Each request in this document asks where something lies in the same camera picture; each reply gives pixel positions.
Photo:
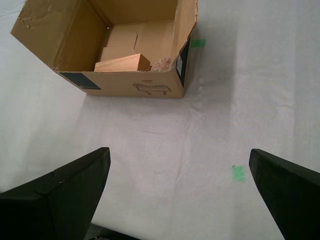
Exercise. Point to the brown cardboard box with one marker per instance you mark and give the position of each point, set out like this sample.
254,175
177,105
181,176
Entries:
125,85

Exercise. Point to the small green tape mark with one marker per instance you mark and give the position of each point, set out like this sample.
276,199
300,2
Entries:
239,173

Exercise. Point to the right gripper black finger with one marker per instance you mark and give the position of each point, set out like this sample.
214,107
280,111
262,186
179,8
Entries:
292,200
50,207

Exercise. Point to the light wooden block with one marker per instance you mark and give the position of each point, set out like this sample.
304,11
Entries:
120,63

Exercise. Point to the speckled granite rock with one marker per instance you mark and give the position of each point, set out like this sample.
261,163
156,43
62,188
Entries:
162,64

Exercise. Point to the white table cloth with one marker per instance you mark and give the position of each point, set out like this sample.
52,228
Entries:
175,137

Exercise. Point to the green tape strip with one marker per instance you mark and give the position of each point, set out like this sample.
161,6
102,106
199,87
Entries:
198,43

